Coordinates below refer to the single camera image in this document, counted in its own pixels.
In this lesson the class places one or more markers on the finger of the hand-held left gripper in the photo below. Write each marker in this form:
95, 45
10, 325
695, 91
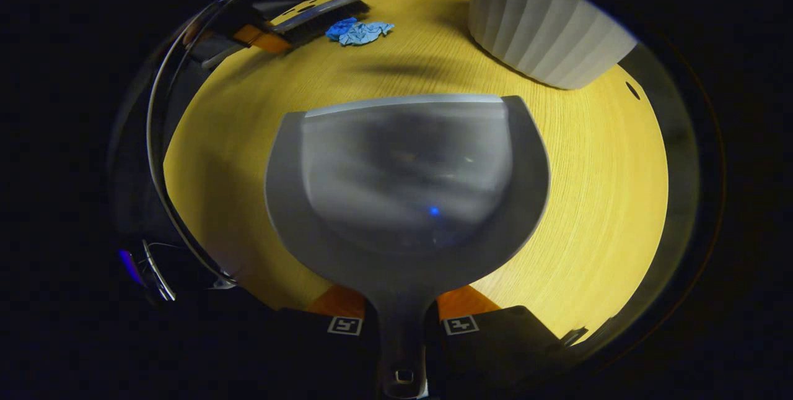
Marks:
263, 39

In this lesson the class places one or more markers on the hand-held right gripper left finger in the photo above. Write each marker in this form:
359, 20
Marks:
322, 350

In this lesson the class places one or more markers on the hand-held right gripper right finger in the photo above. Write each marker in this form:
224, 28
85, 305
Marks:
489, 350

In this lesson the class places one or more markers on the small grey broom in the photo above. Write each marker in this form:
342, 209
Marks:
316, 13

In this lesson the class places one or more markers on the dark blue paper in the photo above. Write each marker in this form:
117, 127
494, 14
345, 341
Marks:
339, 28

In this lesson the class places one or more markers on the light blue paper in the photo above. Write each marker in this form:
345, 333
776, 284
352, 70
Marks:
368, 33

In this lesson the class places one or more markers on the grey dustpan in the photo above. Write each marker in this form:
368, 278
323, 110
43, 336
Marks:
409, 171

